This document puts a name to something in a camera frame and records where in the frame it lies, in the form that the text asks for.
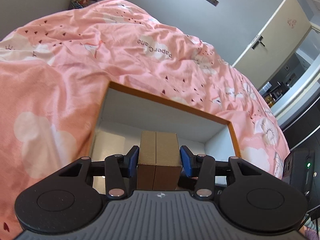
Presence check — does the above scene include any gold cardboard box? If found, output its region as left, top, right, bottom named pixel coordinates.
left=137, top=131, right=182, bottom=191

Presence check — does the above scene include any orange cardboard box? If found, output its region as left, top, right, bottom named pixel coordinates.
left=90, top=82, right=241, bottom=161

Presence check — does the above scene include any pink patterned duvet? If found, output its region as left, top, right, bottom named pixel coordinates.
left=1, top=0, right=289, bottom=239

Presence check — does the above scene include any cream room door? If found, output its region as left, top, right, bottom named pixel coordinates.
left=233, top=0, right=311, bottom=89

